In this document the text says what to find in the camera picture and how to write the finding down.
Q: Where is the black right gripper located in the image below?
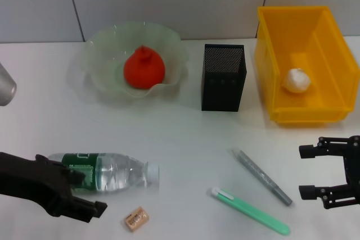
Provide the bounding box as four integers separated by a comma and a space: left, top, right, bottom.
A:
298, 135, 360, 210

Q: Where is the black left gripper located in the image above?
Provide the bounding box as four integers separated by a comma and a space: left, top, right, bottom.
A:
0, 151, 108, 224

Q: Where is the clear green-label water bottle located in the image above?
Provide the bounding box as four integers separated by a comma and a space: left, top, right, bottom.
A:
47, 152, 160, 194

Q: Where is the white paper ball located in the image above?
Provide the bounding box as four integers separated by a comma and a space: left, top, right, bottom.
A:
282, 67, 312, 94

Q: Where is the red tomato-shaped plush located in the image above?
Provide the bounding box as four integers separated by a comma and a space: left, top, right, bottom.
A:
123, 45, 166, 90

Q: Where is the grey marker pen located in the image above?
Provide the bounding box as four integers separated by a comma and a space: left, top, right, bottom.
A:
231, 148, 294, 207

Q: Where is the tan eraser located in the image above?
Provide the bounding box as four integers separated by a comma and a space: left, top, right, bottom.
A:
123, 207, 150, 232

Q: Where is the black mesh pen holder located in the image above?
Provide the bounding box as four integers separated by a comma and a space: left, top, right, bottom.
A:
201, 43, 248, 112

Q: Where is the pale green glass fruit bowl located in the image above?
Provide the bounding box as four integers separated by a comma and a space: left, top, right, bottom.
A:
81, 20, 189, 100

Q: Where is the yellow plastic bin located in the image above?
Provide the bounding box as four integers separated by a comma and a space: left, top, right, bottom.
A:
254, 6, 360, 128

